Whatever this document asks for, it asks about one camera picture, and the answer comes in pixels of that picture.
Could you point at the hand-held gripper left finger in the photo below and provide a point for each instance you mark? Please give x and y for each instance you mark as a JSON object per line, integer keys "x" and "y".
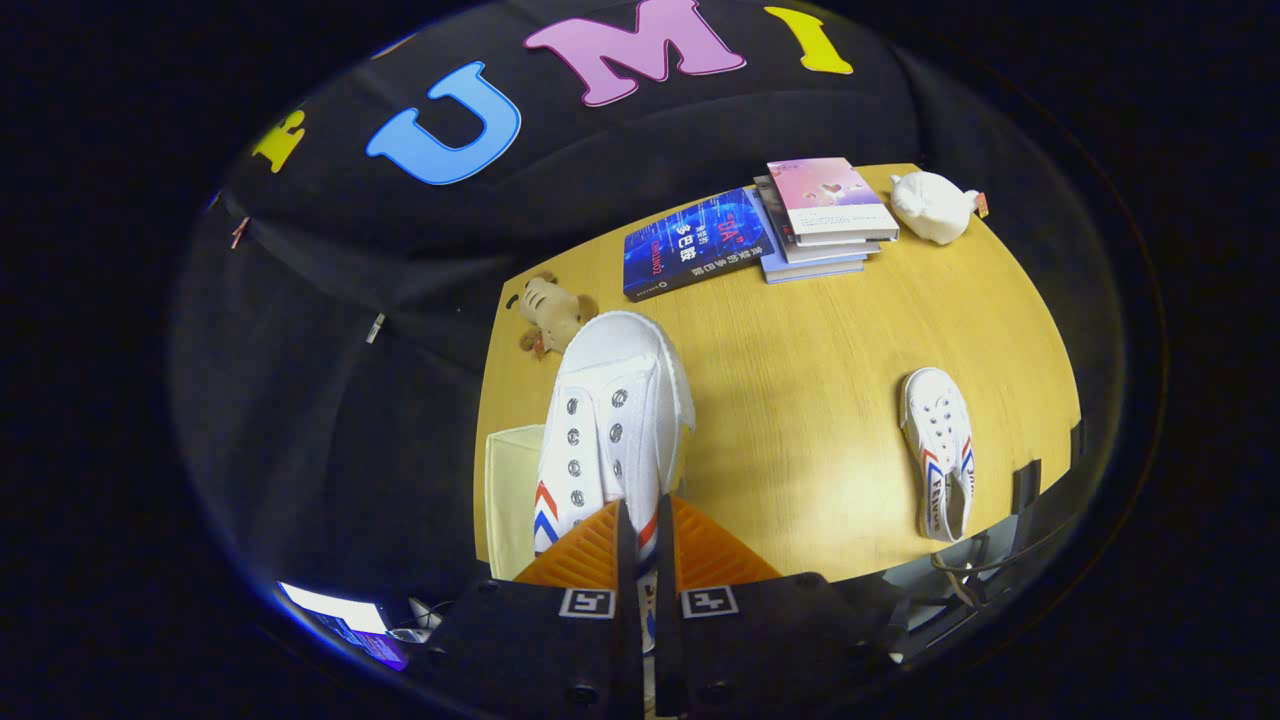
{"x": 540, "y": 650}

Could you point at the white plush toy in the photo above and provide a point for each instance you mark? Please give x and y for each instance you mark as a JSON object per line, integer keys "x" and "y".
{"x": 930, "y": 205}

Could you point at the silver clip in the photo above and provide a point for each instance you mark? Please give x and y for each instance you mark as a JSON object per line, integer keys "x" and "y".
{"x": 375, "y": 327}

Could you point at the white canvas shoe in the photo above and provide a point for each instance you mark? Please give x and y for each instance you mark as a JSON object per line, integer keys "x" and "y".
{"x": 625, "y": 400}
{"x": 940, "y": 450}

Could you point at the grey cover book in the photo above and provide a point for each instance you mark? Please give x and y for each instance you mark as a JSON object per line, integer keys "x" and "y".
{"x": 830, "y": 252}

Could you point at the light blue cover book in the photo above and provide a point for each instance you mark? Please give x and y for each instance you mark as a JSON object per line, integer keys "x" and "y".
{"x": 810, "y": 272}

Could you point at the black backdrop cloth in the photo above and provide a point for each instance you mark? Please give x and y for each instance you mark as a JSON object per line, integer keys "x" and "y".
{"x": 330, "y": 400}

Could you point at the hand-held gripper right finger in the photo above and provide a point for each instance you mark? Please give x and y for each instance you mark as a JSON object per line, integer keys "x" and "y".
{"x": 760, "y": 640}

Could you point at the dark blue book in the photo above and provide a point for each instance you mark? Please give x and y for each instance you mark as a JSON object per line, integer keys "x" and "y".
{"x": 695, "y": 245}

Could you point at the black table clamp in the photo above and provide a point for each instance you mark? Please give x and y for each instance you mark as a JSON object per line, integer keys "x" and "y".
{"x": 1025, "y": 485}
{"x": 1076, "y": 440}

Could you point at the beige plush dog toy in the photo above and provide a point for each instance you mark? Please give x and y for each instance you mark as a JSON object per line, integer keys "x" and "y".
{"x": 550, "y": 312}

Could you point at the pink clip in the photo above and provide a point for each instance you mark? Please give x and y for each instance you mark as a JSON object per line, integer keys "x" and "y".
{"x": 240, "y": 232}

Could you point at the lit computer screen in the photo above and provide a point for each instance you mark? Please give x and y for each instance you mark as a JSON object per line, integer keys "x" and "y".
{"x": 330, "y": 607}

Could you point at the pink cover book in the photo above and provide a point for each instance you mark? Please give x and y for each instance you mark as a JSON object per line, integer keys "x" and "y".
{"x": 825, "y": 195}

